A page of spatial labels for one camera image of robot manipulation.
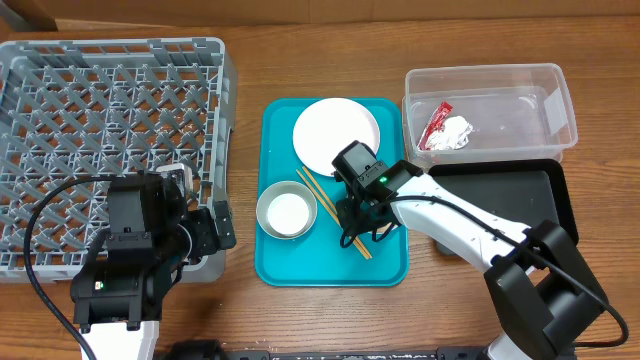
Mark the wooden chopstick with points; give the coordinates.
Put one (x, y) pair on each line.
(315, 195)
(320, 187)

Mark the small white dish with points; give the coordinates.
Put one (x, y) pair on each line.
(383, 229)

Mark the teal plastic tray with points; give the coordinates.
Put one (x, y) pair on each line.
(316, 259)

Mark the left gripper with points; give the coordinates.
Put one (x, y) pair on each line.
(201, 220)

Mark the white cup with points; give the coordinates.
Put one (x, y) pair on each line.
(288, 214)

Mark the white tissue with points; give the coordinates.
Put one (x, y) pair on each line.
(452, 135)

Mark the grey bowl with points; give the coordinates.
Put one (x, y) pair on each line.
(280, 188)

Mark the clear plastic bin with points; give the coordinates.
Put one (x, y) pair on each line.
(517, 111)

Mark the red snack wrapper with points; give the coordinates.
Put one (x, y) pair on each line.
(435, 123)

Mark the lower wooden chopstick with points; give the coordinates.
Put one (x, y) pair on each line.
(315, 195)

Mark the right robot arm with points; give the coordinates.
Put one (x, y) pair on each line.
(544, 293)

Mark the grey plastic dish rack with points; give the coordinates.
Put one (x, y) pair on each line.
(76, 111)

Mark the black plastic tray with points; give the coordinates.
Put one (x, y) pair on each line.
(526, 191)

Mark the upper wooden chopstick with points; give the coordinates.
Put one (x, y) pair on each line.
(320, 187)

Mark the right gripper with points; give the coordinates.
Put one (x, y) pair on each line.
(357, 211)

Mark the large white plate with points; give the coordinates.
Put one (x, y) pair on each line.
(327, 127)

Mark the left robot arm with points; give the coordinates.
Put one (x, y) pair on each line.
(134, 262)

